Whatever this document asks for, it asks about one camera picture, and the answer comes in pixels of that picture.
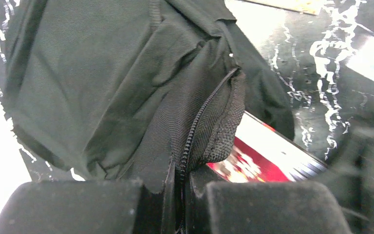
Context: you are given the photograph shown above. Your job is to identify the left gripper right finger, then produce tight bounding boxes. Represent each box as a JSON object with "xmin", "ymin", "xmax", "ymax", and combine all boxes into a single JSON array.
[{"xmin": 185, "ymin": 167, "xmax": 350, "ymax": 234}]

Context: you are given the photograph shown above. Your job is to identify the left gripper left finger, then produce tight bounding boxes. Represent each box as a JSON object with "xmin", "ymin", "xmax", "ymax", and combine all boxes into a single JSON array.
[{"xmin": 0, "ymin": 162, "xmax": 175, "ymax": 234}]

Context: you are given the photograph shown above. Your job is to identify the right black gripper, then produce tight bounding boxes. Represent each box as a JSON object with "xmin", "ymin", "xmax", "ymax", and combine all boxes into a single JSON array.
[{"xmin": 316, "ymin": 112, "xmax": 374, "ymax": 234}]

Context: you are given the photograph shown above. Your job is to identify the purple white thin book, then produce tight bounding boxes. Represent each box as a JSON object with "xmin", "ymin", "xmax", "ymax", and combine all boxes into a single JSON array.
[{"xmin": 207, "ymin": 112, "xmax": 326, "ymax": 183}]

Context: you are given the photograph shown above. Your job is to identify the black student backpack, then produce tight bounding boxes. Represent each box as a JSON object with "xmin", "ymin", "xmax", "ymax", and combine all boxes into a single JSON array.
[{"xmin": 1, "ymin": 0, "xmax": 296, "ymax": 195}]

